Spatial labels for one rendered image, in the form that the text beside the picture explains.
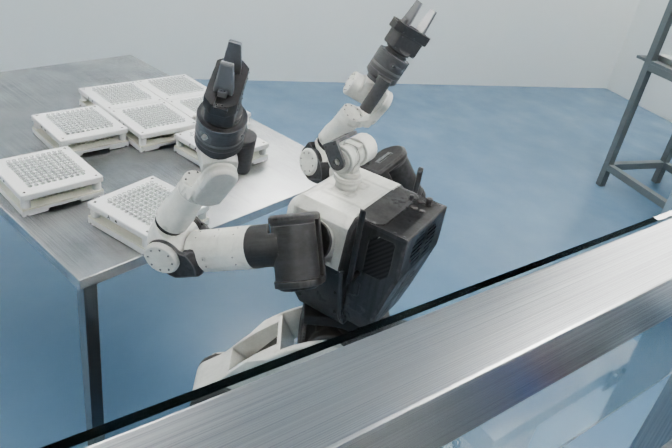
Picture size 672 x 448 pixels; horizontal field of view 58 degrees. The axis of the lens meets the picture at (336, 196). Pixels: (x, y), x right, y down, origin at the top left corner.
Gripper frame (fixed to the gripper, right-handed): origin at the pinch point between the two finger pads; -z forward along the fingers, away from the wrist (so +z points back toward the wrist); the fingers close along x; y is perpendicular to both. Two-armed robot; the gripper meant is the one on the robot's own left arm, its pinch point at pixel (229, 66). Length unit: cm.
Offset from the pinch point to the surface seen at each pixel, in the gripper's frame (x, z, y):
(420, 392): -61, -35, 22
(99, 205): 24, 85, -34
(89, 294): -1, 90, -28
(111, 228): 19, 87, -29
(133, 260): 9, 85, -20
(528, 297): -51, -32, 31
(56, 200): 28, 93, -49
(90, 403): -17, 127, -24
